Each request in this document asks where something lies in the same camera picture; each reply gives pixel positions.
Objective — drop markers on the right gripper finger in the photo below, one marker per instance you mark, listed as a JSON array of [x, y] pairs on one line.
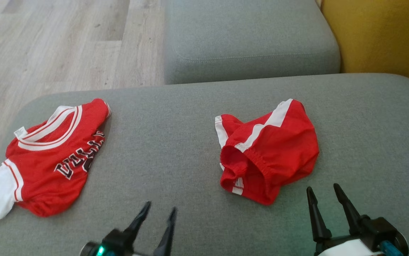
[[319, 222], [348, 209]]

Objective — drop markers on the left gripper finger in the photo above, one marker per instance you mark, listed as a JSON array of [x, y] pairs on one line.
[[138, 220], [166, 234]]

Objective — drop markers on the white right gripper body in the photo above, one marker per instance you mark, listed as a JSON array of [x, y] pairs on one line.
[[346, 249]]

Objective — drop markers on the red shorts white stripes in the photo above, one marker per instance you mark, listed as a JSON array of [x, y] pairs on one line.
[[279, 153]]

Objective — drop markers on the red basketball jersey white sleeves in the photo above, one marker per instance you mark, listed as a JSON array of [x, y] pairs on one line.
[[47, 170]]

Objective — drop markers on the large grey sofa seat cushion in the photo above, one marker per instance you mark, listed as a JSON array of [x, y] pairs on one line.
[[176, 149]]

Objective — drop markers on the small grey sofa cushion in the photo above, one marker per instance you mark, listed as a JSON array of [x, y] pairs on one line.
[[247, 35]]

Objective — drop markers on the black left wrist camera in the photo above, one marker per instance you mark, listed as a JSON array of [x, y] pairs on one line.
[[117, 241]]

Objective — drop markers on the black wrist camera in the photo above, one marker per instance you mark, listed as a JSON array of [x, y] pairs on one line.
[[378, 229], [117, 241]]

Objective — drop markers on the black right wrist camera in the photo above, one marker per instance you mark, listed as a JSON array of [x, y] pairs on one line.
[[378, 229]]

